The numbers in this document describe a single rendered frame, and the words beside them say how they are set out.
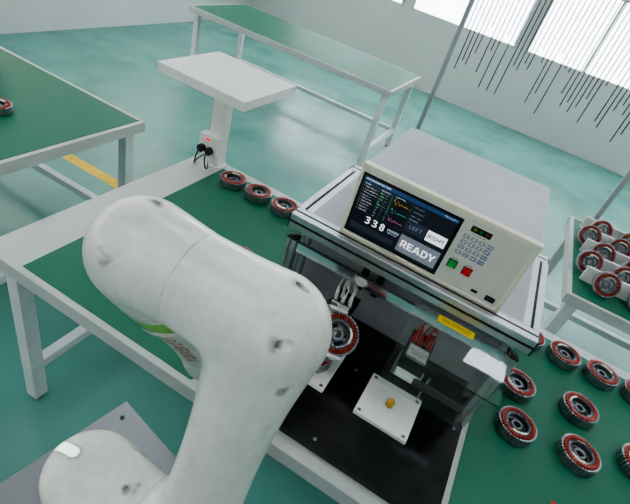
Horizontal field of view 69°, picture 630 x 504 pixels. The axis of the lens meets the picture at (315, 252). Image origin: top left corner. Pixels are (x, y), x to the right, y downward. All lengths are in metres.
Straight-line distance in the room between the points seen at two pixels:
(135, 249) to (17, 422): 1.68
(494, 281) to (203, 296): 0.82
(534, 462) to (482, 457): 0.16
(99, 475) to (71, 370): 1.48
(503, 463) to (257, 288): 1.09
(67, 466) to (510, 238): 0.91
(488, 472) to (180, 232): 1.09
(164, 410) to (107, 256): 1.63
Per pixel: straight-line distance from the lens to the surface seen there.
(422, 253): 1.14
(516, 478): 1.42
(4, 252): 1.60
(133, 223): 0.48
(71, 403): 2.12
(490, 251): 1.11
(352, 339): 1.17
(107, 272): 0.49
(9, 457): 2.04
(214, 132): 2.04
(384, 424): 1.26
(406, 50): 7.60
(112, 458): 0.77
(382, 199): 1.12
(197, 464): 0.56
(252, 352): 0.42
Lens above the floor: 1.75
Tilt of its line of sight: 36 degrees down
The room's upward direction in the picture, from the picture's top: 19 degrees clockwise
